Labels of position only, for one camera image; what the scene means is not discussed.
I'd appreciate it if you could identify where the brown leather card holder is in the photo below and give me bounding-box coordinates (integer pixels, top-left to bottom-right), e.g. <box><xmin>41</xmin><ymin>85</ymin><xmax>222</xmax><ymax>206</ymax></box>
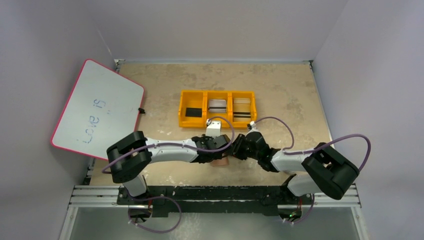
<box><xmin>210</xmin><ymin>157</ymin><xmax>229</xmax><ymax>167</ymax></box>

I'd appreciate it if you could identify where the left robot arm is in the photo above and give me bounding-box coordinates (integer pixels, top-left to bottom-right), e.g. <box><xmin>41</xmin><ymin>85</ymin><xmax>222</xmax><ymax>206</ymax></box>
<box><xmin>102</xmin><ymin>131</ymin><xmax>232</xmax><ymax>197</ymax></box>

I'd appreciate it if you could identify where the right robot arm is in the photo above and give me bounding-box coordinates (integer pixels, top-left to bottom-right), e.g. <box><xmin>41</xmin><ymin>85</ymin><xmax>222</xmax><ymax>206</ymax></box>
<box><xmin>228</xmin><ymin>131</ymin><xmax>360</xmax><ymax>200</ymax></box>

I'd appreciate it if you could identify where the stack of white cards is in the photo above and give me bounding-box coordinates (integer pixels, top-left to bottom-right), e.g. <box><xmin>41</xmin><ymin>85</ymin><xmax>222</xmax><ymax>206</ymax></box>
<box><xmin>207</xmin><ymin>98</ymin><xmax>228</xmax><ymax>114</ymax></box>

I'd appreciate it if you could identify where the card stack black stripe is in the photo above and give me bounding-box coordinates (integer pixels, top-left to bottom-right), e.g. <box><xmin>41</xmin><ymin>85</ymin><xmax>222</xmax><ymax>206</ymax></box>
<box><xmin>233</xmin><ymin>98</ymin><xmax>251</xmax><ymax>122</ymax></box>

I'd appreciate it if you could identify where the black card in bin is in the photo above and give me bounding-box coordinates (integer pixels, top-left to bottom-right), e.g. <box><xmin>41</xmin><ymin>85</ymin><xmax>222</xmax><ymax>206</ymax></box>
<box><xmin>185</xmin><ymin>107</ymin><xmax>203</xmax><ymax>118</ymax></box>

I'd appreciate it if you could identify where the yellow right bin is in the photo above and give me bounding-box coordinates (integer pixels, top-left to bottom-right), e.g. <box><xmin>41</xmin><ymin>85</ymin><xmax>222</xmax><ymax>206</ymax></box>
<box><xmin>228</xmin><ymin>91</ymin><xmax>258</xmax><ymax>129</ymax></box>

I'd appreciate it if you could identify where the yellow bin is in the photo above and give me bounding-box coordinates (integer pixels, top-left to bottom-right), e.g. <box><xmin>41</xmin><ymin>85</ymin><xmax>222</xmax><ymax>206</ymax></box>
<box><xmin>201</xmin><ymin>90</ymin><xmax>230</xmax><ymax>129</ymax></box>
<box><xmin>228</xmin><ymin>91</ymin><xmax>258</xmax><ymax>129</ymax></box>
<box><xmin>178</xmin><ymin>90</ymin><xmax>207</xmax><ymax>128</ymax></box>

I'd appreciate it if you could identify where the yellow left bin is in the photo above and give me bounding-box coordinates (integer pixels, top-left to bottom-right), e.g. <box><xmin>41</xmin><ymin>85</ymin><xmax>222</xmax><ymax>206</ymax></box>
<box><xmin>178</xmin><ymin>90</ymin><xmax>207</xmax><ymax>128</ymax></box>

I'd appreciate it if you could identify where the yellow middle bin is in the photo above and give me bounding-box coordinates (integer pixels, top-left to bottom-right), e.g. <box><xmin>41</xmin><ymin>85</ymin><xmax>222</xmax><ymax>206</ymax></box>
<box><xmin>201</xmin><ymin>90</ymin><xmax>230</xmax><ymax>129</ymax></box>

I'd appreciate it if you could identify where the black whiteboard clip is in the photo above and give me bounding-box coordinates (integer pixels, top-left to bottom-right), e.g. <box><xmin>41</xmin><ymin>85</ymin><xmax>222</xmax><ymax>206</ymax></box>
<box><xmin>138</xmin><ymin>107</ymin><xmax>146</xmax><ymax>114</ymax></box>

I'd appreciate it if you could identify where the pink framed whiteboard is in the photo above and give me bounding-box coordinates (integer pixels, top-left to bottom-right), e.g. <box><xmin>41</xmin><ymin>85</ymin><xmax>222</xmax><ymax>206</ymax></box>
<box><xmin>50</xmin><ymin>59</ymin><xmax>145</xmax><ymax>160</ymax></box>

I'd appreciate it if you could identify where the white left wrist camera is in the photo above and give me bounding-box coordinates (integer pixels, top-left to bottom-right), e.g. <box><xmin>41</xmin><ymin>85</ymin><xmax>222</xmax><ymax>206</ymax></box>
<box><xmin>205</xmin><ymin>120</ymin><xmax>222</xmax><ymax>138</ymax></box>

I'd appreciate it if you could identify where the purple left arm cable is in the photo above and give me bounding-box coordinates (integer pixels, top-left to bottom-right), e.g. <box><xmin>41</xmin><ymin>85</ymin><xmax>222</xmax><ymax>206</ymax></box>
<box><xmin>101</xmin><ymin>115</ymin><xmax>236</xmax><ymax>175</ymax></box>

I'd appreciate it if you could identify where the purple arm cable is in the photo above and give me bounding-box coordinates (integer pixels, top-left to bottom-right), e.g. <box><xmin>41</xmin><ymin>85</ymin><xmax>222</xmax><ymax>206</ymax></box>
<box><xmin>246</xmin><ymin>116</ymin><xmax>372</xmax><ymax>173</ymax></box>
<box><xmin>101</xmin><ymin>115</ymin><xmax>236</xmax><ymax>175</ymax></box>

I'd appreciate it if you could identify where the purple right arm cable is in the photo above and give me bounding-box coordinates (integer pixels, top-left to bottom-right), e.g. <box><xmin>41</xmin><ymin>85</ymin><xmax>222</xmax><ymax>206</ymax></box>
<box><xmin>246</xmin><ymin>116</ymin><xmax>372</xmax><ymax>173</ymax></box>

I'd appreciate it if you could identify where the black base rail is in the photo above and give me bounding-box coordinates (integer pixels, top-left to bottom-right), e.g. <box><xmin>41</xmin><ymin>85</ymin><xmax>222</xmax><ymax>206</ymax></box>
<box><xmin>116</xmin><ymin>185</ymin><xmax>312</xmax><ymax>218</ymax></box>

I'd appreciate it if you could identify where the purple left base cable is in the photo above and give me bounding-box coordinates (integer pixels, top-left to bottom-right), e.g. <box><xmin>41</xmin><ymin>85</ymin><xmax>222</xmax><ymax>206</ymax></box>
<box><xmin>127</xmin><ymin>194</ymin><xmax>184</xmax><ymax>234</ymax></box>

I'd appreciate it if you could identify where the aluminium frame rail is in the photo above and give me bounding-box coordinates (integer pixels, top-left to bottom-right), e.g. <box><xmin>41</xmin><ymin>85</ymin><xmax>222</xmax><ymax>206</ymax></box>
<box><xmin>68</xmin><ymin>185</ymin><xmax>362</xmax><ymax>208</ymax></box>

